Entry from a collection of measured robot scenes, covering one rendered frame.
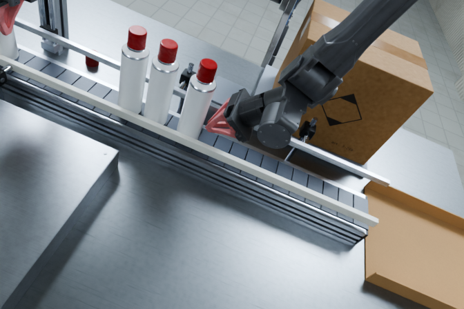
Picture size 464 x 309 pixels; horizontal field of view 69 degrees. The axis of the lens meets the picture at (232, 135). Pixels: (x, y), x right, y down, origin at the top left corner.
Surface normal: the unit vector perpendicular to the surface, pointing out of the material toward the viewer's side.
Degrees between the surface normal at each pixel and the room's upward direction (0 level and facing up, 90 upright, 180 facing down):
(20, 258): 0
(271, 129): 91
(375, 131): 90
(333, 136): 90
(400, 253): 0
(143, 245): 0
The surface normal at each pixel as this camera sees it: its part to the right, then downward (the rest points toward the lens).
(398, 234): 0.29, -0.65
